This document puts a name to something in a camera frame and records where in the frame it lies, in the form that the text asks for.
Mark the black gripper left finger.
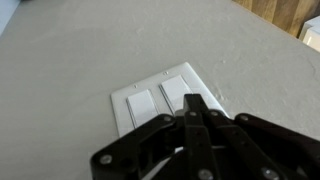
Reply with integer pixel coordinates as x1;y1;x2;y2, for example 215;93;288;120
89;93;203;180

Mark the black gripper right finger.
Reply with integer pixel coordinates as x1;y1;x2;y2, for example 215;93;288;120
193;93;320;180

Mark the white rocker light switch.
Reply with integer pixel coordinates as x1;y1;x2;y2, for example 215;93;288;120
158;74;195;115
125;88;160;130

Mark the white box-shaped furniture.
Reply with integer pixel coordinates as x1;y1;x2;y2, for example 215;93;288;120
297;14;320;54

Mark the white double switch wall plate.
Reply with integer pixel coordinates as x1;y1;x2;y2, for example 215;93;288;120
110;61;231;138

